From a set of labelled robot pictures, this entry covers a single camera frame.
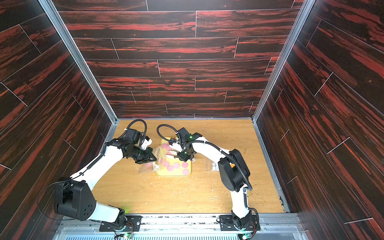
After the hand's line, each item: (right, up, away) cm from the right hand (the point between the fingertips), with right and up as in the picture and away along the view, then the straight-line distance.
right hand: (186, 154), depth 93 cm
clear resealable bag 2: (+18, -8, -1) cm, 20 cm away
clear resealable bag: (-15, -5, -9) cm, 18 cm away
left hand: (-16, -1, -10) cm, 19 cm away
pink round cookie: (-1, -7, +3) cm, 8 cm away
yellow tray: (-11, -8, +2) cm, 13 cm away
